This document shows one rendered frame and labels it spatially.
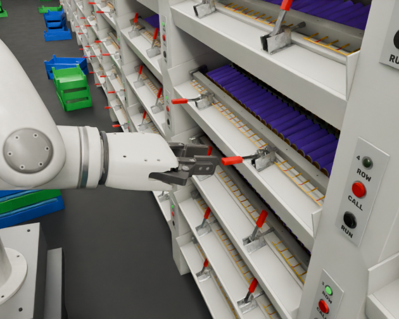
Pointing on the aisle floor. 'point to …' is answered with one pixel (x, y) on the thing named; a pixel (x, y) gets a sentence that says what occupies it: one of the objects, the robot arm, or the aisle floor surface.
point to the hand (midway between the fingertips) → (199, 159)
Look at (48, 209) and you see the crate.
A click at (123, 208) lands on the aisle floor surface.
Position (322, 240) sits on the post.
